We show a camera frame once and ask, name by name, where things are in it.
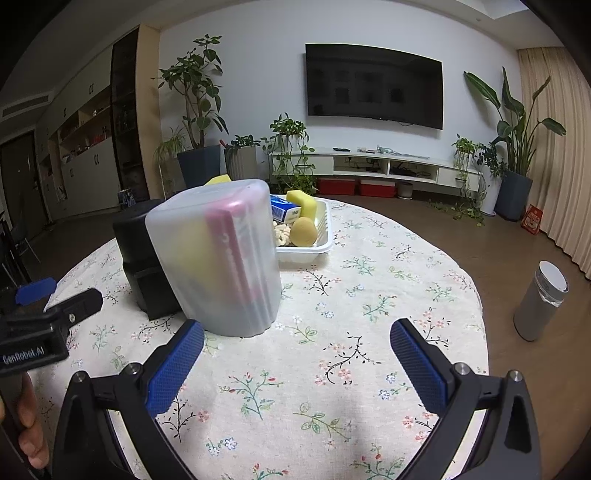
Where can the red storage box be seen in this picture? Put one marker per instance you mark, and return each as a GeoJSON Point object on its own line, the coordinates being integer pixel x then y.
{"type": "Point", "coordinates": [337, 186]}
{"type": "Point", "coordinates": [378, 188]}

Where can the pothos vine plant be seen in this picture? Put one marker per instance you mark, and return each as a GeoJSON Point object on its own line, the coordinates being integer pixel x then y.
{"type": "Point", "coordinates": [288, 127]}

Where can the large yellow sponge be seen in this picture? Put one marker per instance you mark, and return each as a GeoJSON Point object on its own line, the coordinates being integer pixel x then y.
{"type": "Point", "coordinates": [218, 180]}

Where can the round orange sponge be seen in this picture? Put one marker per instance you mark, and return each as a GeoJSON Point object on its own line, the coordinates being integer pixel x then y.
{"type": "Point", "coordinates": [302, 230]}

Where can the large broad-leaf potted plant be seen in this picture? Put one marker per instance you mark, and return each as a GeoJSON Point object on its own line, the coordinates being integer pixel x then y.
{"type": "Point", "coordinates": [512, 194]}

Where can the pink flat packet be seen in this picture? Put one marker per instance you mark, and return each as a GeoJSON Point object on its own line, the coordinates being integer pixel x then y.
{"type": "Point", "coordinates": [226, 240]}

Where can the small yellow sponge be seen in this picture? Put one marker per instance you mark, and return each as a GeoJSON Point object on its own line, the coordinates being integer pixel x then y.
{"type": "Point", "coordinates": [302, 201]}

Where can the trailing potted plant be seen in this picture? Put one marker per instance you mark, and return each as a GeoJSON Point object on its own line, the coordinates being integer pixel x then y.
{"type": "Point", "coordinates": [464, 147]}

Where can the floral tablecloth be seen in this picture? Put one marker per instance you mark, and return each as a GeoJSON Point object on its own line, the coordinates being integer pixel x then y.
{"type": "Point", "coordinates": [369, 300]}

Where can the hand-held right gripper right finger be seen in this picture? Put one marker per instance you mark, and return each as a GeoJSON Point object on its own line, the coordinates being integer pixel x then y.
{"type": "Point", "coordinates": [418, 364]}

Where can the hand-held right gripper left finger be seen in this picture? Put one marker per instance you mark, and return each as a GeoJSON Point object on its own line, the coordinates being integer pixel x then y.
{"type": "Point", "coordinates": [178, 364]}

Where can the ribbed white planter plant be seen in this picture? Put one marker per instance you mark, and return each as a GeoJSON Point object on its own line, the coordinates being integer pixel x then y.
{"type": "Point", "coordinates": [240, 164]}

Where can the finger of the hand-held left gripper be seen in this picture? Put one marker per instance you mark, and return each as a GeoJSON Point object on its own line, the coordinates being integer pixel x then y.
{"type": "Point", "coordinates": [78, 304]}
{"type": "Point", "coordinates": [37, 290]}

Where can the wall television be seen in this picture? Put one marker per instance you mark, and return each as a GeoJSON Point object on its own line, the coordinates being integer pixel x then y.
{"type": "Point", "coordinates": [374, 83]}

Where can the black box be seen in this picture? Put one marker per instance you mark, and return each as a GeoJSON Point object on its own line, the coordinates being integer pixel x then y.
{"type": "Point", "coordinates": [134, 244]}

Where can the red paper bag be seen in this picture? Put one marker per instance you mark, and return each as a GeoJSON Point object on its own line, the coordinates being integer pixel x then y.
{"type": "Point", "coordinates": [532, 220]}

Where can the cream chenille duster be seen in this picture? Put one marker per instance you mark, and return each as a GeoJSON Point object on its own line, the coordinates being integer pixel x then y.
{"type": "Point", "coordinates": [280, 235]}

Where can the white wall cabinet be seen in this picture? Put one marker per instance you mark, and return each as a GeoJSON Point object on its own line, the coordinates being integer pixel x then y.
{"type": "Point", "coordinates": [92, 170]}

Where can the person's left hand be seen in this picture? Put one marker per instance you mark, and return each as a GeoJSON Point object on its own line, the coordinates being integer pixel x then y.
{"type": "Point", "coordinates": [32, 424]}

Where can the white television console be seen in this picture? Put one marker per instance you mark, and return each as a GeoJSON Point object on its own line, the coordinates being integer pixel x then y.
{"type": "Point", "coordinates": [406, 159]}

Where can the ceiling air vent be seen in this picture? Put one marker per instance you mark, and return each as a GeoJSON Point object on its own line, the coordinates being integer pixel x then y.
{"type": "Point", "coordinates": [27, 107]}

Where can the small white pot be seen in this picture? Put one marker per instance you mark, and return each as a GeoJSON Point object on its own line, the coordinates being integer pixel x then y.
{"type": "Point", "coordinates": [405, 190]}

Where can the grey cylindrical bin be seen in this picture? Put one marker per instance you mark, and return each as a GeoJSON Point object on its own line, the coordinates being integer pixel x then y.
{"type": "Point", "coordinates": [538, 309]}

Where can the dark dining chair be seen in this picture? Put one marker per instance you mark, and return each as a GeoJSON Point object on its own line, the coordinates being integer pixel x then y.
{"type": "Point", "coordinates": [14, 249]}

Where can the beige curtain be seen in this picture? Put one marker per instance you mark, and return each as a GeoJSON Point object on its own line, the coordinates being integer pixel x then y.
{"type": "Point", "coordinates": [563, 161]}

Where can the white plastic tray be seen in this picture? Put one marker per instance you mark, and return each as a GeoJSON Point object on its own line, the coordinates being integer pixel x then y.
{"type": "Point", "coordinates": [304, 253]}

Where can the translucent plastic container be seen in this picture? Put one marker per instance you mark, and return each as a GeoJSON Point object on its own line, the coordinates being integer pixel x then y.
{"type": "Point", "coordinates": [184, 258]}

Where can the blue white tissue pack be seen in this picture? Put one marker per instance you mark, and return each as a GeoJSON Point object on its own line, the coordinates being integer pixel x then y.
{"type": "Point", "coordinates": [281, 210]}

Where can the dark wooden door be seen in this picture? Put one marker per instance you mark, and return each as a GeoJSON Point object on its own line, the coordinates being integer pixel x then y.
{"type": "Point", "coordinates": [18, 175]}

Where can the grassy potted plant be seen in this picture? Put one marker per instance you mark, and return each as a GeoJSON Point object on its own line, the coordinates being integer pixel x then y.
{"type": "Point", "coordinates": [171, 145]}

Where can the tall potted tree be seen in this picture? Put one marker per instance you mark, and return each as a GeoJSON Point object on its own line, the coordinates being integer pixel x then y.
{"type": "Point", "coordinates": [198, 166]}

